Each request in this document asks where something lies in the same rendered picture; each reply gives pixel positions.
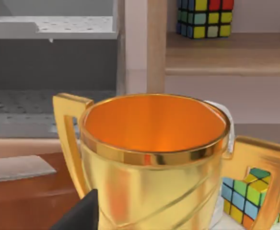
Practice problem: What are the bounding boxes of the shallow salmon-coloured box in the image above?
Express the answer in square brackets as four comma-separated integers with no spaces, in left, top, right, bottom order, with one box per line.
[0,138,91,230]

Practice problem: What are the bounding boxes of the gold trophy cup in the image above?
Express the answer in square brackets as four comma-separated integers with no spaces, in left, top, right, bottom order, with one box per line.
[52,92,280,230]

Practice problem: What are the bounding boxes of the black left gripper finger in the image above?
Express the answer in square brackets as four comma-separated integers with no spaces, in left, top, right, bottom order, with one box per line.
[49,188,99,230]

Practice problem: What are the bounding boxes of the wooden open shelf unit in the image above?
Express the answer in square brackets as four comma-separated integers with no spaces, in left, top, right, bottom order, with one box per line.
[117,0,280,126]

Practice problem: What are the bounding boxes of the grey cabinet with pierced shelves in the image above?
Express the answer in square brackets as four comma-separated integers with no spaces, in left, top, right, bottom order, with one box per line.
[0,0,119,139]

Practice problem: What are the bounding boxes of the colourful puzzle cube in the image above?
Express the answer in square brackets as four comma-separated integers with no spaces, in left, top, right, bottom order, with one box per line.
[221,167,280,230]
[176,0,235,40]

